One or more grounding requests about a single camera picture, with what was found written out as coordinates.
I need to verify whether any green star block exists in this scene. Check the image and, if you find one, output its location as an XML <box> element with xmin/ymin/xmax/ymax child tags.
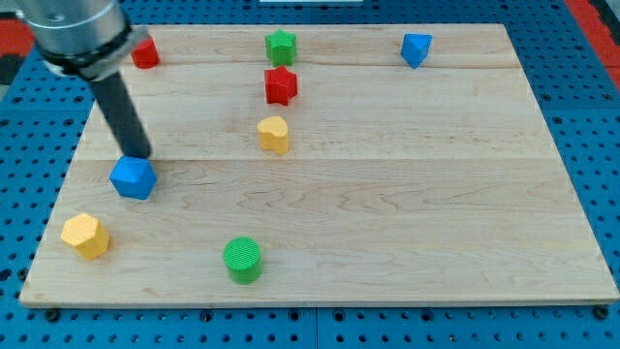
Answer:
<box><xmin>264</xmin><ymin>29</ymin><xmax>296</xmax><ymax>67</ymax></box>

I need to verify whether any blue pentagon block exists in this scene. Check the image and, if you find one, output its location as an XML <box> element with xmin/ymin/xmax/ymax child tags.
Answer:
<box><xmin>400</xmin><ymin>33</ymin><xmax>432</xmax><ymax>69</ymax></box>

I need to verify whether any blue cube block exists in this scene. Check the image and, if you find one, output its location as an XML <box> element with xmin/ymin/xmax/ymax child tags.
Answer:
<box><xmin>109</xmin><ymin>156</ymin><xmax>157</xmax><ymax>200</ymax></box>

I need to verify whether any red star block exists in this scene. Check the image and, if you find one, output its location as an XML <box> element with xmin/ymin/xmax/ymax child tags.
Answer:
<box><xmin>263</xmin><ymin>65</ymin><xmax>297</xmax><ymax>106</ymax></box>

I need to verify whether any wooden board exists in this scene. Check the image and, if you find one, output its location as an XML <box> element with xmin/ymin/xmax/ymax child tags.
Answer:
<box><xmin>20</xmin><ymin>24</ymin><xmax>619</xmax><ymax>308</ymax></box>

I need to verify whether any yellow heart block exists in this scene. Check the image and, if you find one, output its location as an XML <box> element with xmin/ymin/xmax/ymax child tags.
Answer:
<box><xmin>257</xmin><ymin>115</ymin><xmax>290</xmax><ymax>154</ymax></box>

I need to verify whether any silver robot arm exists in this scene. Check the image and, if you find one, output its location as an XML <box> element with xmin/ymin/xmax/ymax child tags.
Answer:
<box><xmin>16</xmin><ymin>0</ymin><xmax>151</xmax><ymax>159</ymax></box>

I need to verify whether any yellow hexagon block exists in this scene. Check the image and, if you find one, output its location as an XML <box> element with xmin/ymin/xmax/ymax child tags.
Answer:
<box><xmin>61</xmin><ymin>213</ymin><xmax>110</xmax><ymax>261</ymax></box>

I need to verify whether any green cylinder block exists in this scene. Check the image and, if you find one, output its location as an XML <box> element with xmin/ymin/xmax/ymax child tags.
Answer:
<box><xmin>223</xmin><ymin>237</ymin><xmax>263</xmax><ymax>284</ymax></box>

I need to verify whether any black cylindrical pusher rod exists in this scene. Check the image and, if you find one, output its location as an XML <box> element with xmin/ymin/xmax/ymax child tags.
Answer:
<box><xmin>89</xmin><ymin>72</ymin><xmax>152</xmax><ymax>159</ymax></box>

